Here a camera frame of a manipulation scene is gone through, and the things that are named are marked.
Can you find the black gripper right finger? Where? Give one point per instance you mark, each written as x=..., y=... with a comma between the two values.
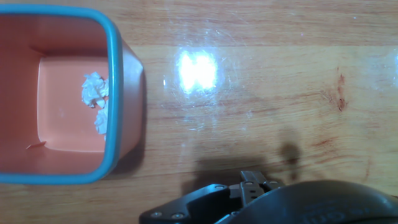
x=258, y=185

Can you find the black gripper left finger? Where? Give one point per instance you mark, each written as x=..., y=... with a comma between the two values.
x=192, y=205

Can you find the orange trash can blue rim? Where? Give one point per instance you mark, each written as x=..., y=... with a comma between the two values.
x=62, y=161

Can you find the orange wooden board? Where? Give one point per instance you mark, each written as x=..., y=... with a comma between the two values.
x=280, y=109

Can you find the large crumpled white paper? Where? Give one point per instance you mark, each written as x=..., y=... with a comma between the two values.
x=102, y=121

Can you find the small crumpled white paper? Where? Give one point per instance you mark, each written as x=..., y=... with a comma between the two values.
x=93, y=90

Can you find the small brown sliver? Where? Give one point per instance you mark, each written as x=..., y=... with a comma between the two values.
x=35, y=145

